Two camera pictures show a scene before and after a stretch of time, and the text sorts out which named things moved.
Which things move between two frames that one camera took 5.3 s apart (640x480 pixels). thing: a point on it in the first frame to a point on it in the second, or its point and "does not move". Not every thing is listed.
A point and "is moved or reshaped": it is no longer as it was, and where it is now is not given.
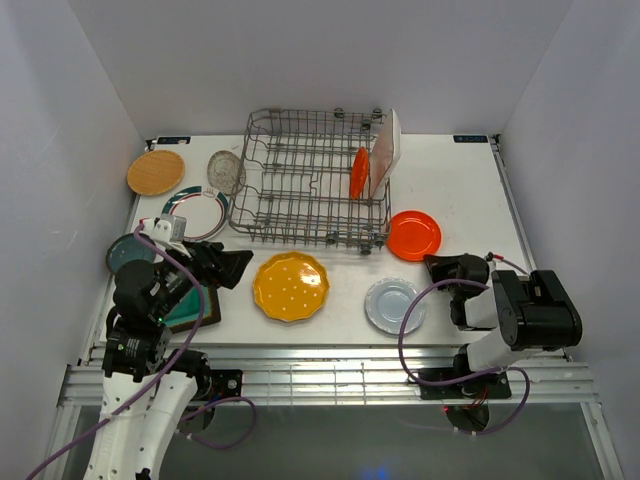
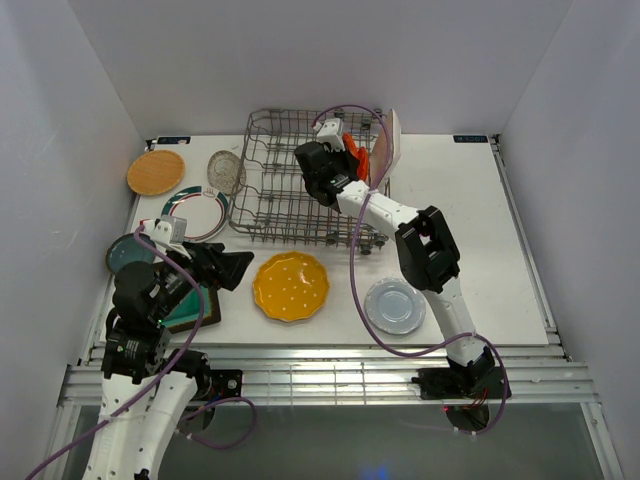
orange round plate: x=360 y=170 does not move
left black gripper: x=228 y=264 does not move
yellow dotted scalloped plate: x=291 y=286 does not move
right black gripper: x=438 y=264 to x=352 y=165
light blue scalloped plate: x=387 y=302 does not move
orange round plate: x=414 y=234 is moved or reshaped
